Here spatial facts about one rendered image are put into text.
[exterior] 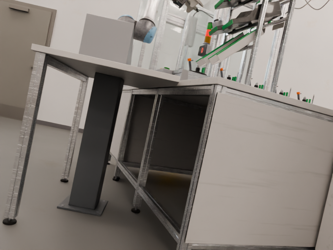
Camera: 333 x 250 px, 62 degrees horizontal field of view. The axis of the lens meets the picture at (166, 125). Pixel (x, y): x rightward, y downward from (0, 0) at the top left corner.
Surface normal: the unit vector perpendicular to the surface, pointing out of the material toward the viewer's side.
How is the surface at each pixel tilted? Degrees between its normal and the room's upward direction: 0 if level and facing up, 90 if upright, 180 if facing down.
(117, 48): 90
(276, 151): 90
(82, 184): 90
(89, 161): 90
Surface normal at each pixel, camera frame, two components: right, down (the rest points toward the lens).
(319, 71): 0.04, 0.04
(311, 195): 0.35, 0.11
